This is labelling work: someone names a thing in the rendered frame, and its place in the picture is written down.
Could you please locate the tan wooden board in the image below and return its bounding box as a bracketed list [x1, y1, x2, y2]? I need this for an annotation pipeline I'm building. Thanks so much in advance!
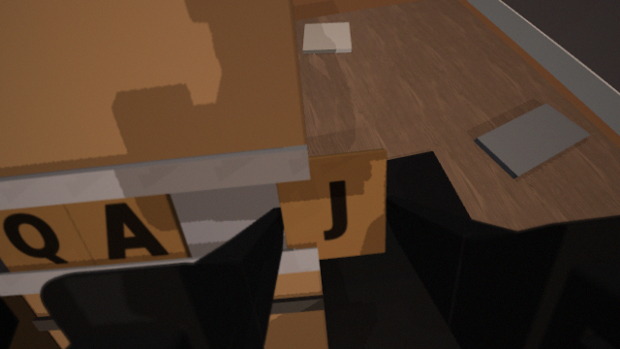
[0, 0, 328, 349]

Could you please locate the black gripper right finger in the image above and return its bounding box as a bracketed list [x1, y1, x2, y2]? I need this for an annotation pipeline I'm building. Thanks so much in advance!
[386, 196, 620, 349]

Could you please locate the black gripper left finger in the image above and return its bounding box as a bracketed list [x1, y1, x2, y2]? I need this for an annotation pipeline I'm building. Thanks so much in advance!
[41, 207, 284, 349]

